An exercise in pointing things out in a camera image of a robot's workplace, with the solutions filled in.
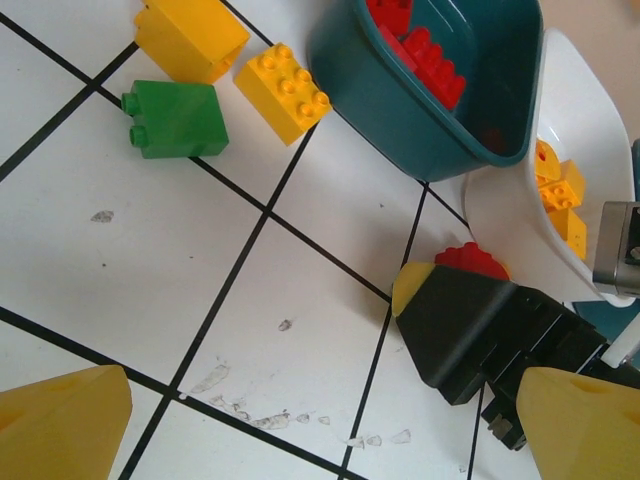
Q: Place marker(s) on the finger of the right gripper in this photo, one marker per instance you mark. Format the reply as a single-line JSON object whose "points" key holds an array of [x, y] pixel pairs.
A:
{"points": [[455, 330]]}

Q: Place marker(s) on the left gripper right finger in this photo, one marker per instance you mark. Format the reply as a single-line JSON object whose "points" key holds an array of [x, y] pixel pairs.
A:
{"points": [[585, 435]]}

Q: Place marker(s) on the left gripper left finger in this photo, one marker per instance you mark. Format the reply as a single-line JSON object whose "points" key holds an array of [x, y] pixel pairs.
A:
{"points": [[55, 430]]}

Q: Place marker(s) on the teal plastic bin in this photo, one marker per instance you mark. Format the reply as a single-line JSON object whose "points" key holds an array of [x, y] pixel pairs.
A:
{"points": [[592, 317], [390, 125]]}

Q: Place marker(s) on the red rounded lego brick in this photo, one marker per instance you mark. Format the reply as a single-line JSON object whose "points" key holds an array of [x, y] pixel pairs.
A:
{"points": [[470, 260]]}

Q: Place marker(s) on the small yellow lego brick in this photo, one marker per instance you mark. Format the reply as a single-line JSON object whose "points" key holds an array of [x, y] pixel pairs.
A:
{"points": [[572, 232]]}

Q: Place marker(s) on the orange-yellow long lego brick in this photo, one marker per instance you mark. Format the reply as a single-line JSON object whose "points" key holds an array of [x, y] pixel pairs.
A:
{"points": [[560, 195]]}

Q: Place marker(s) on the yellow arch lego brick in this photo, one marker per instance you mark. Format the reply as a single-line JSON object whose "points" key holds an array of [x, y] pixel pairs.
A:
{"points": [[545, 160]]}

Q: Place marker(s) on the white plastic tray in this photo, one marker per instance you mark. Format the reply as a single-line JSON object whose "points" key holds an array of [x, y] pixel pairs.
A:
{"points": [[575, 100]]}

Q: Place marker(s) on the long red lego brick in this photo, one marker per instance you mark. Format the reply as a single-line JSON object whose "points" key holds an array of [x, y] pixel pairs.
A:
{"points": [[435, 70]]}

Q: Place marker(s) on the yellow six-stud lego brick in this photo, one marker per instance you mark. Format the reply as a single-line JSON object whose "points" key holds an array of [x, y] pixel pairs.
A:
{"points": [[280, 95]]}

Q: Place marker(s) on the green two-stud lego brick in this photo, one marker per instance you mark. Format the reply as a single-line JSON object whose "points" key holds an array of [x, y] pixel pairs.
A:
{"points": [[180, 120]]}

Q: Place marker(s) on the yellow slope lego brick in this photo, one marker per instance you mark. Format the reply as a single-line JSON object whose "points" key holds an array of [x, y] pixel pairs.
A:
{"points": [[190, 35]]}

